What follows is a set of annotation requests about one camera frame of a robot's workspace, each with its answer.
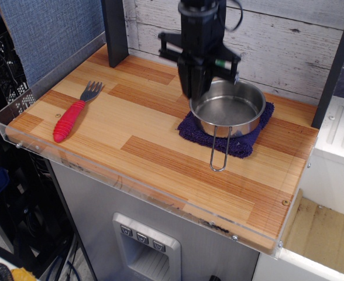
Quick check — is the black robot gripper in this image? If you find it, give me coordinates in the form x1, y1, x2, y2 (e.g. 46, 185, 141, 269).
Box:
158, 1, 242, 100

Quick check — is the stainless steel pot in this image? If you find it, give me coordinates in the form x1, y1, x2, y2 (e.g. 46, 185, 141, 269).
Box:
189, 79, 266, 172

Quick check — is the purple cloth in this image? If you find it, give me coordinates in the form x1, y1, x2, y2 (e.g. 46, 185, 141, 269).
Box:
177, 102, 274, 159

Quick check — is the clear acrylic guard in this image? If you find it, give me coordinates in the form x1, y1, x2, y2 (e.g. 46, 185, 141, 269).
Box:
0, 36, 318, 255

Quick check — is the blue fabric panel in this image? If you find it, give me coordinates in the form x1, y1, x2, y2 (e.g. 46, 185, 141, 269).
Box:
0, 1, 104, 86

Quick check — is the silver toy fridge cabinet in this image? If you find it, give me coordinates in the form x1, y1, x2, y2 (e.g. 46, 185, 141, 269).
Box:
52, 163, 259, 280

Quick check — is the black crate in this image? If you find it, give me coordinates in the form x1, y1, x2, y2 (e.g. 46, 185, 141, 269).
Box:
0, 32, 36, 114

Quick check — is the white sink unit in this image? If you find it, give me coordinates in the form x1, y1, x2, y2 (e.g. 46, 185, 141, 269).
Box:
253, 97, 344, 280

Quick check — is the left black post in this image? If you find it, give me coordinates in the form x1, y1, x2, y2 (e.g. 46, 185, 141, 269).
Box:
101, 0, 129, 68

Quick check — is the black post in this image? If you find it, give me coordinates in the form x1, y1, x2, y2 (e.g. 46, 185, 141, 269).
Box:
101, 0, 129, 68
311, 30, 344, 129

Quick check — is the red handled toy fork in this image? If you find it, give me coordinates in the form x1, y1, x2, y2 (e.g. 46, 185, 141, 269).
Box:
53, 81, 103, 143

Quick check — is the right black post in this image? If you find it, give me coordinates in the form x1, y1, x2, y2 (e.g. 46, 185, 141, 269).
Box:
311, 30, 344, 129

